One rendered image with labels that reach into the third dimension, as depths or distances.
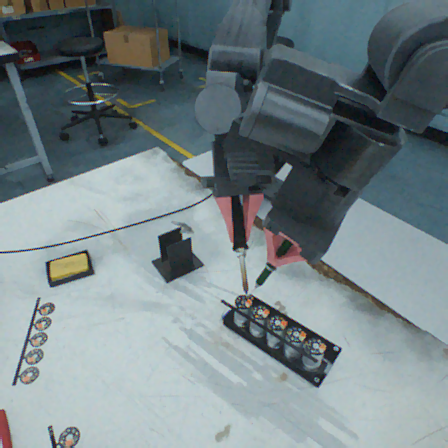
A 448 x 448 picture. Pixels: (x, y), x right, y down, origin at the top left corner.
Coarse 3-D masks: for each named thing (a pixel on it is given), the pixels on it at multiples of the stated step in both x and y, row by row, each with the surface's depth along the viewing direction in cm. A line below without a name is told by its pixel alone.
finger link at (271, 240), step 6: (264, 228) 38; (270, 234) 38; (282, 234) 37; (270, 240) 39; (276, 240) 40; (270, 246) 41; (276, 246) 41; (270, 252) 41; (294, 252) 40; (270, 258) 42; (276, 258) 42; (282, 258) 41; (288, 258) 40; (294, 258) 39; (300, 258) 38; (276, 264) 42; (282, 264) 42
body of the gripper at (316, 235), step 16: (320, 176) 32; (336, 192) 31; (352, 192) 31; (272, 208) 34; (320, 208) 32; (336, 208) 32; (272, 224) 33; (288, 224) 34; (304, 224) 34; (320, 224) 34; (336, 224) 35; (304, 240) 33; (320, 240) 33; (320, 256) 33
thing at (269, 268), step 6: (282, 240) 41; (288, 240) 40; (282, 246) 41; (288, 246) 40; (276, 252) 42; (282, 252) 41; (270, 264) 44; (264, 270) 45; (270, 270) 44; (264, 276) 45; (258, 282) 47
